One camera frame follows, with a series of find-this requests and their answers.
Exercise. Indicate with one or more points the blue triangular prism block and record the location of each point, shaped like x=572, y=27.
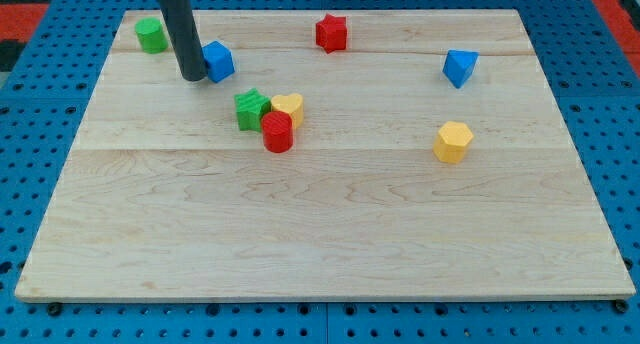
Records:
x=459, y=66

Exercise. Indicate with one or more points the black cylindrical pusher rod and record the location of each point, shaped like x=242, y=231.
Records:
x=182, y=30

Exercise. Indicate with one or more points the blue cube block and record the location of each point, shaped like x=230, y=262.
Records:
x=218, y=61

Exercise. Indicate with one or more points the green cylinder block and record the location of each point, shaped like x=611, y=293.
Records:
x=150, y=34

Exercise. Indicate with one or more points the green star block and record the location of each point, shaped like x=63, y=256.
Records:
x=251, y=106

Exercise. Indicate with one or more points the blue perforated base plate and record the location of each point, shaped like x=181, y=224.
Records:
x=48, y=89

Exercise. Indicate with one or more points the red cylinder block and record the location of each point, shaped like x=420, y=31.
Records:
x=277, y=130

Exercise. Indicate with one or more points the yellow hexagon block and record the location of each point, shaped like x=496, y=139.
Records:
x=452, y=142

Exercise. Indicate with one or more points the light wooden board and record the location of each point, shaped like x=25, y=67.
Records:
x=163, y=199

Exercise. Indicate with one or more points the yellow heart block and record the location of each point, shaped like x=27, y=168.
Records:
x=291, y=104

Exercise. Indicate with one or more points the red star block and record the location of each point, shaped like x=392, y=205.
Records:
x=332, y=33

